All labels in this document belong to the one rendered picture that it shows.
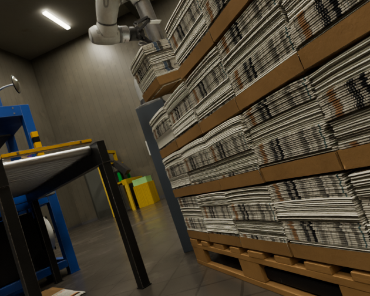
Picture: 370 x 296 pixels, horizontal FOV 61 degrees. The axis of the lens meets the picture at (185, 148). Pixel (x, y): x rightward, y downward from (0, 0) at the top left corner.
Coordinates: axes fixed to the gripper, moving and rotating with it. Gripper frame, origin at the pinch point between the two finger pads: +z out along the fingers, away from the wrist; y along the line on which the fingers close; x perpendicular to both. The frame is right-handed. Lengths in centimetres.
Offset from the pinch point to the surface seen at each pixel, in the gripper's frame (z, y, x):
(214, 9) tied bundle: -22, 40, 85
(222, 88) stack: -20, 61, 74
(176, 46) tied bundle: -21, 35, 53
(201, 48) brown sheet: -22, 45, 71
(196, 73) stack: -20, 50, 61
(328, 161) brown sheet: -20, 90, 106
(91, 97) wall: 118, -271, -921
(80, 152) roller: -58, 58, -13
